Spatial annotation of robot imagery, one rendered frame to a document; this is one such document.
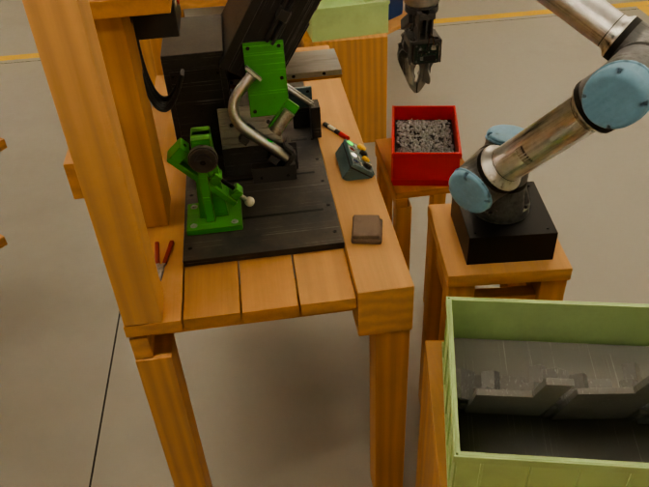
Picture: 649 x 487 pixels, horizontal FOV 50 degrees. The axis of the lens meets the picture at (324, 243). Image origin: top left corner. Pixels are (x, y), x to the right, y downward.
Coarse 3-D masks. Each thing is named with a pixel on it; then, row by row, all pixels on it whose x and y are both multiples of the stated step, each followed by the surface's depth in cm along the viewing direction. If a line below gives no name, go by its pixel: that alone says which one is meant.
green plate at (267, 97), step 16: (256, 48) 194; (272, 48) 194; (256, 64) 196; (272, 64) 196; (256, 80) 197; (272, 80) 198; (256, 96) 199; (272, 96) 200; (288, 96) 200; (256, 112) 201; (272, 112) 201
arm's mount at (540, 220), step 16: (528, 192) 187; (544, 208) 182; (464, 224) 180; (480, 224) 178; (496, 224) 178; (512, 224) 178; (528, 224) 177; (544, 224) 177; (464, 240) 181; (480, 240) 175; (496, 240) 175; (512, 240) 175; (528, 240) 175; (544, 240) 176; (464, 256) 182; (480, 256) 178; (496, 256) 178; (512, 256) 178; (528, 256) 179; (544, 256) 179
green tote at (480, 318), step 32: (448, 320) 149; (480, 320) 157; (512, 320) 156; (544, 320) 155; (576, 320) 154; (608, 320) 153; (640, 320) 152; (448, 352) 142; (448, 384) 141; (448, 416) 142; (448, 448) 140; (448, 480) 135; (480, 480) 126; (512, 480) 126; (544, 480) 125; (576, 480) 124; (608, 480) 123; (640, 480) 122
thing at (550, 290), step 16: (432, 240) 201; (432, 256) 204; (432, 272) 208; (432, 288) 212; (448, 288) 180; (464, 288) 180; (496, 288) 187; (512, 288) 187; (528, 288) 187; (544, 288) 181; (560, 288) 181; (432, 304) 216; (432, 320) 220; (432, 336) 225
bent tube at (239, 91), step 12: (252, 72) 192; (240, 84) 194; (240, 96) 195; (228, 108) 197; (240, 120) 198; (240, 132) 200; (252, 132) 199; (264, 144) 201; (276, 144) 203; (276, 156) 204; (288, 156) 203
